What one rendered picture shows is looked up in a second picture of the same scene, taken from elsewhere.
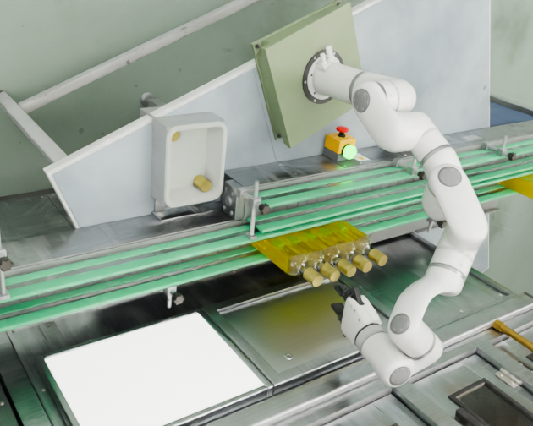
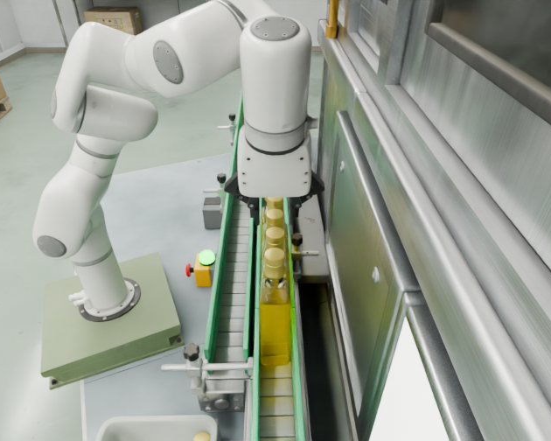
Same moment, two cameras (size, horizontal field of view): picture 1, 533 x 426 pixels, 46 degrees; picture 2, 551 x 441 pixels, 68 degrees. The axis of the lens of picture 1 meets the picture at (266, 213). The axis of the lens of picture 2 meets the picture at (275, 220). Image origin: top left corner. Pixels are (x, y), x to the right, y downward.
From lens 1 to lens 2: 1.10 m
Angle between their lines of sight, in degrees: 29
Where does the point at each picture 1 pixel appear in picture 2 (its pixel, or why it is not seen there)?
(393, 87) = not seen: hidden behind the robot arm
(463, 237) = (86, 44)
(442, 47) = (147, 199)
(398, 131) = (51, 191)
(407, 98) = not seen: hidden behind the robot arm
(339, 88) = (90, 277)
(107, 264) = not seen: outside the picture
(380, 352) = (249, 87)
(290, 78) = (92, 336)
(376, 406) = (414, 88)
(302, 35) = (51, 329)
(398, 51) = (135, 233)
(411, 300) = (142, 66)
